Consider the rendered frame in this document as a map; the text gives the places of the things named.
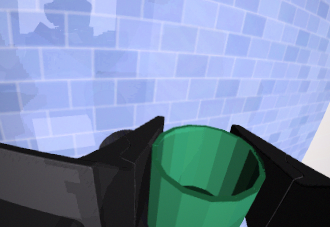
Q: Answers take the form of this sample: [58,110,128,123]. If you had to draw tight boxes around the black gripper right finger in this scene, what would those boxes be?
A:
[230,124,330,227]

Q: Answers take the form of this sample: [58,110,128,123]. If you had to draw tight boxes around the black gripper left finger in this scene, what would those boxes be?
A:
[0,115,165,227]

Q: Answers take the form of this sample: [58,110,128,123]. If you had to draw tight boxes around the black post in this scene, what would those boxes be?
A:
[98,130,149,227]

